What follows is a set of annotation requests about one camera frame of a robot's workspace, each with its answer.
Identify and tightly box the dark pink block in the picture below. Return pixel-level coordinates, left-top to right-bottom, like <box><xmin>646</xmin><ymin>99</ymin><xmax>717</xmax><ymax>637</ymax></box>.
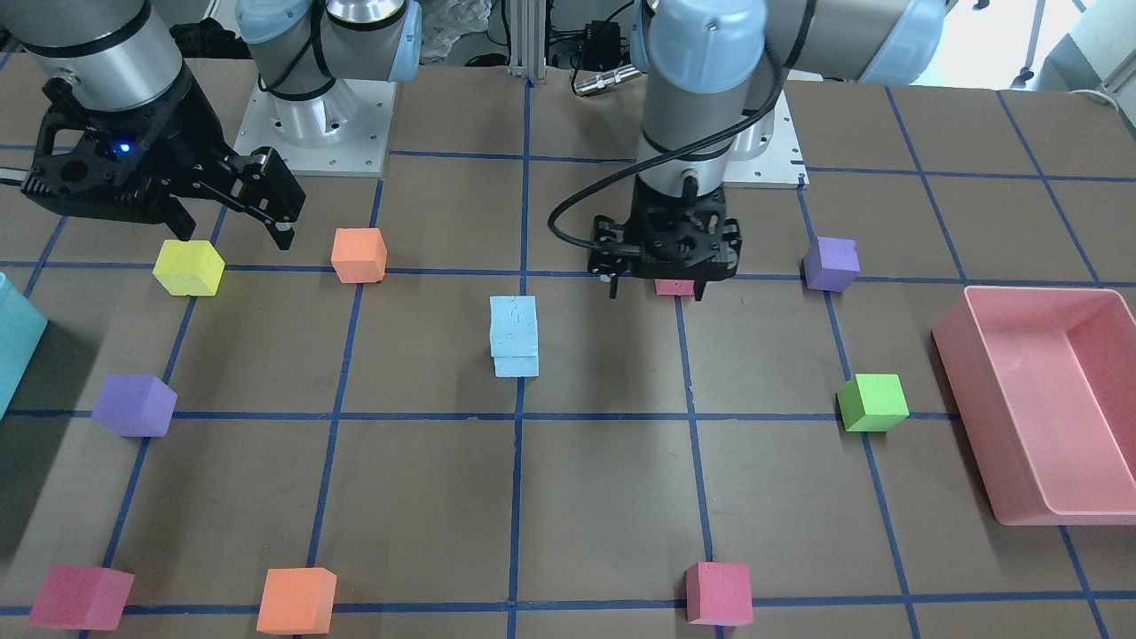
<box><xmin>654</xmin><ymin>279</ymin><xmax>696</xmax><ymax>296</ymax></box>

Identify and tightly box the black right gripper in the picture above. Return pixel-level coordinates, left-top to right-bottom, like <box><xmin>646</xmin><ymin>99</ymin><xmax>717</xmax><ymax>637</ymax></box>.
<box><xmin>20</xmin><ymin>67</ymin><xmax>307</xmax><ymax>251</ymax></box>

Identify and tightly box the green foam block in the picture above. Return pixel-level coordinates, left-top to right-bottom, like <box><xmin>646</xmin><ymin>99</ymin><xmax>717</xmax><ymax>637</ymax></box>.
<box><xmin>836</xmin><ymin>374</ymin><xmax>911</xmax><ymax>432</ymax></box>

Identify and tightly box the orange block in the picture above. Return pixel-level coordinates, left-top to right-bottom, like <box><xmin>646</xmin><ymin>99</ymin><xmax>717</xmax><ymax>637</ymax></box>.
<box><xmin>329</xmin><ymin>227</ymin><xmax>387</xmax><ymax>284</ymax></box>
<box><xmin>256</xmin><ymin>567</ymin><xmax>339</xmax><ymax>634</ymax></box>

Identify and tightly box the yellow foam block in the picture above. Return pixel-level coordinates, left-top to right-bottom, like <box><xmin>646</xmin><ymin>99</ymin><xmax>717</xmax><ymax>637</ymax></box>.
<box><xmin>153</xmin><ymin>240</ymin><xmax>225</xmax><ymax>296</ymax></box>

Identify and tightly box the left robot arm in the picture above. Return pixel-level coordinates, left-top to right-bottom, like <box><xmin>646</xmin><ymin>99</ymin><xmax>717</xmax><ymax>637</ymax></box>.
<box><xmin>579</xmin><ymin>1</ymin><xmax>949</xmax><ymax>298</ymax></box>

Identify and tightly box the purple block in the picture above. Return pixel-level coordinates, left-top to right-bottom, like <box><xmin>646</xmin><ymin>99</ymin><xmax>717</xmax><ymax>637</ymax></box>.
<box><xmin>91</xmin><ymin>374</ymin><xmax>178</xmax><ymax>438</ymax></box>
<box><xmin>802</xmin><ymin>236</ymin><xmax>861</xmax><ymax>294</ymax></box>

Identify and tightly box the silver metal connector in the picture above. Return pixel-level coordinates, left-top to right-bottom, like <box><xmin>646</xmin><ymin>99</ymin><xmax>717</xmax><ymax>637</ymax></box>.
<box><xmin>571</xmin><ymin>64</ymin><xmax>643</xmax><ymax>98</ymax></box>

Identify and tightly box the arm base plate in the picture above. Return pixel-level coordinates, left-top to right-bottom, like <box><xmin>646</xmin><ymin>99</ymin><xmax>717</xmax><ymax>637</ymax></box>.
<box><xmin>722</xmin><ymin>94</ymin><xmax>810</xmax><ymax>189</ymax></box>
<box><xmin>233</xmin><ymin>80</ymin><xmax>400</xmax><ymax>179</ymax></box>

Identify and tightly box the cyan plastic bin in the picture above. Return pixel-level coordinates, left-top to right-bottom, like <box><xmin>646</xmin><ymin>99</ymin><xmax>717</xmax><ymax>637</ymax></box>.
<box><xmin>1</xmin><ymin>272</ymin><xmax>45</xmax><ymax>417</ymax></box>

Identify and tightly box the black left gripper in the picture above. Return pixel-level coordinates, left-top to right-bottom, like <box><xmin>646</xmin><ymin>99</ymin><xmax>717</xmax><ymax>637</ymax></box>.
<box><xmin>586</xmin><ymin>182</ymin><xmax>742</xmax><ymax>302</ymax></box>

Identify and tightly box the light blue block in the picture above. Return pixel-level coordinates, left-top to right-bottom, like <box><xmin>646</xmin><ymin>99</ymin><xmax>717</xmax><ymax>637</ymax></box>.
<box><xmin>493</xmin><ymin>356</ymin><xmax>540</xmax><ymax>379</ymax></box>
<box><xmin>488</xmin><ymin>296</ymin><xmax>538</xmax><ymax>359</ymax></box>

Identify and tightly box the pink plastic tray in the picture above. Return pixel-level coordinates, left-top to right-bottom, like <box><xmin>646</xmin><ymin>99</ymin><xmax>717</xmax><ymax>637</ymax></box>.
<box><xmin>933</xmin><ymin>287</ymin><xmax>1135</xmax><ymax>526</ymax></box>

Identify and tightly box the aluminium frame post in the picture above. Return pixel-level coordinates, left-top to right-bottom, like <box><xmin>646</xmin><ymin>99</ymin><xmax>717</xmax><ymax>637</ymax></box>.
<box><xmin>501</xmin><ymin>0</ymin><xmax>548</xmax><ymax>86</ymax></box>

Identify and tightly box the black power adapter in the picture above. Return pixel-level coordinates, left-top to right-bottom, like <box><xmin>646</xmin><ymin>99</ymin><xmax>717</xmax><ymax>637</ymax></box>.
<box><xmin>575</xmin><ymin>20</ymin><xmax>623</xmax><ymax>72</ymax></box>

